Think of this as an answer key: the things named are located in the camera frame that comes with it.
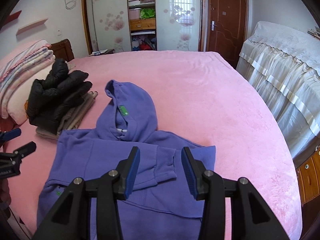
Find purple hoodie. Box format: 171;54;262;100
37;80;216;239

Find folded beige knit sweater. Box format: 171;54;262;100
36;91;98;140

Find black puffer jacket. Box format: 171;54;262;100
26;59;92;133

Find stacked folded quilts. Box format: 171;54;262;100
1;39;55;125

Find wooden drawer cabinet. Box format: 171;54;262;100
296;146;320;205

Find wooden headboard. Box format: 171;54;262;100
50;39;75;62

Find white lace covered furniture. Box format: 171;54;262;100
236;21;319;158

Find floral wardrobe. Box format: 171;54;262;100
81;0;203;53

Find brown wooden door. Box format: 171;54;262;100
206;0;247;68

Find wall shelf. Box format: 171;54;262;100
16;18;48;36

